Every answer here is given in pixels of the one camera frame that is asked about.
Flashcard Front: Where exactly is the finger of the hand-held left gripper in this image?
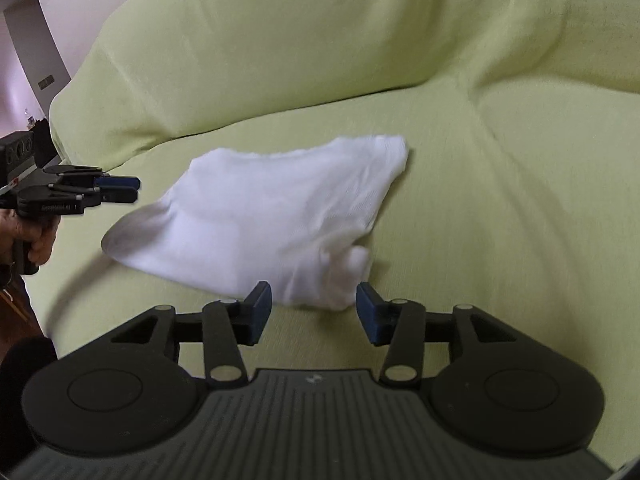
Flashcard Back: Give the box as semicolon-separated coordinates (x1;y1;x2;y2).
93;175;142;190
97;188;140;206

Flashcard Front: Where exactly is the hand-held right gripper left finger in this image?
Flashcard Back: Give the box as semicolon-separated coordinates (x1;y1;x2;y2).
107;281;273;391

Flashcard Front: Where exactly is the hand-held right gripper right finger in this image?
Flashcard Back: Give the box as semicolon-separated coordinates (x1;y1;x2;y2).
356;282;532;386

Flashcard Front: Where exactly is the white garment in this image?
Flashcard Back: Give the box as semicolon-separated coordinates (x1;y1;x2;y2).
100;134;411;311

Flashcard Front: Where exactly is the person's left hand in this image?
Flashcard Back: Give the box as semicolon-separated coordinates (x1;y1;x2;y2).
0;209;60;267

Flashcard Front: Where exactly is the green covered sofa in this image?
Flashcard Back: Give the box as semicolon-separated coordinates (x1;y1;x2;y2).
22;0;640;463

